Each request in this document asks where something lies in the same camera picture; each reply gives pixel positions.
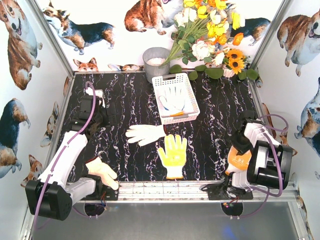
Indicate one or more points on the cream leather glove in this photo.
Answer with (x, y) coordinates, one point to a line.
(104, 171)

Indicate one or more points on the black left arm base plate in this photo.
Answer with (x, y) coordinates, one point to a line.
(102, 193)

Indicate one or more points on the aluminium front rail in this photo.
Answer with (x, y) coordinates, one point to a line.
(148, 190)

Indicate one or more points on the white plastic storage basket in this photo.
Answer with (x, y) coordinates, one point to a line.
(191, 110)

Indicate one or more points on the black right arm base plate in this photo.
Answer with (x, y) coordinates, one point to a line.
(222, 192)

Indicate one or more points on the artificial flower bouquet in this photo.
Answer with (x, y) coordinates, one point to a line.
(210, 31)

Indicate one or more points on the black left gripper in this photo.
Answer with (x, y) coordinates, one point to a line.
(106, 113)

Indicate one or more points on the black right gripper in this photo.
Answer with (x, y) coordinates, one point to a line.
(247, 116)

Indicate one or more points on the grey metal bucket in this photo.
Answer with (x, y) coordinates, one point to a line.
(154, 59)

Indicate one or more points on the yellow dotted glove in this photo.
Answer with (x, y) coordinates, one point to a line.
(173, 156)

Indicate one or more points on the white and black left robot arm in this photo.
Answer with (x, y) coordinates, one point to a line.
(50, 195)

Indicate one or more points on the orange dotted glove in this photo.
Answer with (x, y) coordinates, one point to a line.
(237, 162)

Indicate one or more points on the plain white cotton glove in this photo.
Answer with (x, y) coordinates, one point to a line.
(144, 134)

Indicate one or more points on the blue dotted white glove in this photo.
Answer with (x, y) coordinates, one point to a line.
(173, 101)

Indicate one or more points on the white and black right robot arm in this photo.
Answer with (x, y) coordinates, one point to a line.
(256, 160)

